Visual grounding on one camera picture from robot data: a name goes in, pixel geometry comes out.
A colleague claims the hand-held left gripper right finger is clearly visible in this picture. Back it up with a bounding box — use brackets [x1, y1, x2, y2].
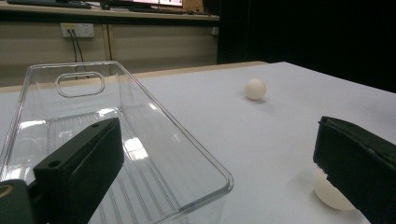
[312, 116, 396, 224]

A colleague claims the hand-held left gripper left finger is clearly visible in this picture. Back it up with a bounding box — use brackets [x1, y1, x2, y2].
[33, 117, 125, 224]

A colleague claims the black curtain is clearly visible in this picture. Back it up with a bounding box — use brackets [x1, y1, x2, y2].
[217, 0, 396, 94]

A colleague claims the white egg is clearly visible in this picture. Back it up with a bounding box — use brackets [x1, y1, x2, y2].
[244, 77, 267, 102]
[313, 167, 358, 212]

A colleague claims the white table cover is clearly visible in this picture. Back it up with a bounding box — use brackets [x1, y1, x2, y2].
[0, 61, 396, 224]

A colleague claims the black power cable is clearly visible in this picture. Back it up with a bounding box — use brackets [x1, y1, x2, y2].
[72, 29, 91, 78]
[66, 29, 79, 80]

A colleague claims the clear plastic container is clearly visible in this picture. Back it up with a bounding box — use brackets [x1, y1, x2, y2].
[0, 60, 234, 224]

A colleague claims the computer monitor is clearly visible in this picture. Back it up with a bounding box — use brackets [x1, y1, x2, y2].
[124, 0, 185, 7]

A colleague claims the white wall socket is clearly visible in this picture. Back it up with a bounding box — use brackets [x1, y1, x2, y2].
[60, 22, 95, 39]

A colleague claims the black keyboard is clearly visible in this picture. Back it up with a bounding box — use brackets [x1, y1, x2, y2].
[6, 0, 93, 9]

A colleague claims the wooden desk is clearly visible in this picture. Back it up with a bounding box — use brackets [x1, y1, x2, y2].
[0, 0, 220, 22]

